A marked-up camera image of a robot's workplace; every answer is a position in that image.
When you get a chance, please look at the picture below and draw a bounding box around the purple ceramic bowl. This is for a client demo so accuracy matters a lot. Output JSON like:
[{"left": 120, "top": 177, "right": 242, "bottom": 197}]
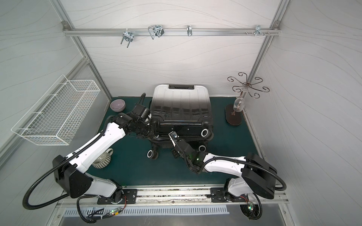
[{"left": 109, "top": 99, "right": 126, "bottom": 113}]

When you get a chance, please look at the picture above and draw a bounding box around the aluminium top crossbar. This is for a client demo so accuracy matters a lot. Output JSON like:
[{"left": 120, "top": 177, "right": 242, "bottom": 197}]
[{"left": 63, "top": 27, "right": 281, "bottom": 37}]

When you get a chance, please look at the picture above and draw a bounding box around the metal bracket hook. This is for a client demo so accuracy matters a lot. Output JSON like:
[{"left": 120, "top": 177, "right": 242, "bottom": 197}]
[
  {"left": 245, "top": 25, "right": 270, "bottom": 36},
  {"left": 120, "top": 29, "right": 134, "bottom": 48},
  {"left": 148, "top": 25, "right": 165, "bottom": 40},
  {"left": 186, "top": 25, "right": 192, "bottom": 37}
]

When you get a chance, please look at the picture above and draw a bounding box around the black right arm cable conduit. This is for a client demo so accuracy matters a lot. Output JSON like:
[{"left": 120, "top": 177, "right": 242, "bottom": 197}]
[{"left": 197, "top": 157, "right": 287, "bottom": 192}]

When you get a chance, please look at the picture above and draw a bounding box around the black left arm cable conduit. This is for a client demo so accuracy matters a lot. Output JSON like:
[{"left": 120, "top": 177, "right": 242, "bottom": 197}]
[{"left": 22, "top": 115, "right": 117, "bottom": 210}]

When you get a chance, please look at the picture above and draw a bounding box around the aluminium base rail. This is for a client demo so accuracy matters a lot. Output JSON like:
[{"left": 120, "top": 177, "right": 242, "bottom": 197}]
[{"left": 55, "top": 185, "right": 289, "bottom": 208}]

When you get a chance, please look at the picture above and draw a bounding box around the grey ribbed ceramic mug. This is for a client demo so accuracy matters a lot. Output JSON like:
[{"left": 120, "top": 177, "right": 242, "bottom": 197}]
[{"left": 92, "top": 148, "right": 114, "bottom": 169}]

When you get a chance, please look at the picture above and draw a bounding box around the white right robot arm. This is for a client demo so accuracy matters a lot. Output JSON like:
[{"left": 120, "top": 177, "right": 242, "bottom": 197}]
[{"left": 168, "top": 131, "right": 277, "bottom": 199}]

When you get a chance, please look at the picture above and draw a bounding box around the white vented strip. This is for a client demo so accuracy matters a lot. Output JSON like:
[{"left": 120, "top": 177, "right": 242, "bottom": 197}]
[{"left": 63, "top": 205, "right": 230, "bottom": 217}]

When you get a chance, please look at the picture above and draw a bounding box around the dark oval stand base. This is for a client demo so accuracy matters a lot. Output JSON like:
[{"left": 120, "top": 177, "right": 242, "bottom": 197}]
[{"left": 225, "top": 104, "right": 242, "bottom": 126}]

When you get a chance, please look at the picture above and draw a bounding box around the clear wine glass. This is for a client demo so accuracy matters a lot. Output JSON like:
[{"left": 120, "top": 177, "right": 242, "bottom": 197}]
[{"left": 233, "top": 97, "right": 245, "bottom": 112}]

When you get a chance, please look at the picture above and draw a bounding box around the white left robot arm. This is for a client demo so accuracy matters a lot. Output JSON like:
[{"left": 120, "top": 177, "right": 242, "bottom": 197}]
[{"left": 54, "top": 93, "right": 154, "bottom": 202}]

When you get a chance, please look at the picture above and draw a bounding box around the white wire basket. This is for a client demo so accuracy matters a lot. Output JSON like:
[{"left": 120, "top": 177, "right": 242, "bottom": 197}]
[{"left": 11, "top": 75, "right": 100, "bottom": 146}]

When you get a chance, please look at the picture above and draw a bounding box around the black cooling fan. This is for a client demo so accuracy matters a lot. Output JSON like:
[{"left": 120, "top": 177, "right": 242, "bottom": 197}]
[{"left": 240, "top": 204, "right": 263, "bottom": 220}]

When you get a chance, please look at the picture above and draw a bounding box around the black and white hardshell suitcase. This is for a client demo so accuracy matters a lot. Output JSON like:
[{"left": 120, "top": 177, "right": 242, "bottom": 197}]
[{"left": 147, "top": 84, "right": 214, "bottom": 159}]

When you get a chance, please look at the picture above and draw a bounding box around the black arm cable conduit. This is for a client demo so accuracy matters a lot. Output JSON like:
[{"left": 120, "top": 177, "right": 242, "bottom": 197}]
[
  {"left": 197, "top": 157, "right": 287, "bottom": 192},
  {"left": 22, "top": 115, "right": 117, "bottom": 210}
]

